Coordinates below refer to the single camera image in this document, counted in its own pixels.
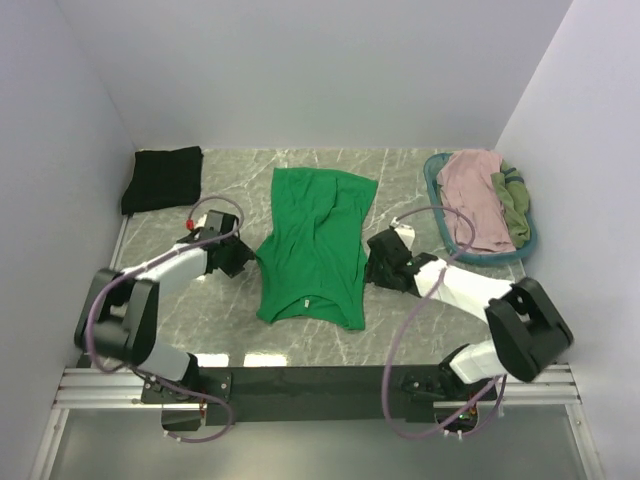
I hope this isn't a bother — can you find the olive green tank top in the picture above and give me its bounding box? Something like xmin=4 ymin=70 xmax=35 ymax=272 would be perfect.
xmin=491 ymin=160 xmax=531 ymax=249

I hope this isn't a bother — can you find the black folded tank top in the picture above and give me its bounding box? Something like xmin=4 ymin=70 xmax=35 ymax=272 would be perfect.
xmin=120 ymin=146 xmax=203 ymax=216

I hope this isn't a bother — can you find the pink tank top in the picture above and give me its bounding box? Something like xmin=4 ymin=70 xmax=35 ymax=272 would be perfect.
xmin=437 ymin=149 xmax=515 ymax=254

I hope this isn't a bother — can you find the teal plastic basket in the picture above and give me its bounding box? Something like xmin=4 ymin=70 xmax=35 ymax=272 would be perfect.
xmin=423 ymin=152 xmax=538 ymax=266

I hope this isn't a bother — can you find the aluminium frame rail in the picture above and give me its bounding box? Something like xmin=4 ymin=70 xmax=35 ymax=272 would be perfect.
xmin=52 ymin=364 xmax=582 ymax=410

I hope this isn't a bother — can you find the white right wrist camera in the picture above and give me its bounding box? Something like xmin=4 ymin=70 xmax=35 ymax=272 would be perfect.
xmin=390 ymin=223 xmax=416 ymax=250

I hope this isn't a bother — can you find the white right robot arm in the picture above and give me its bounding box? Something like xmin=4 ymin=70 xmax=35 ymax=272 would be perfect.
xmin=365 ymin=225 xmax=574 ymax=399

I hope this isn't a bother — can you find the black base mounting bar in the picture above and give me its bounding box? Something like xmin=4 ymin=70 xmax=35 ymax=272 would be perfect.
xmin=139 ymin=365 xmax=481 ymax=427

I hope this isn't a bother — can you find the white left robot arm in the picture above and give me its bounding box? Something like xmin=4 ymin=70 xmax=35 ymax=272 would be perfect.
xmin=74 ymin=210 xmax=254 ymax=402

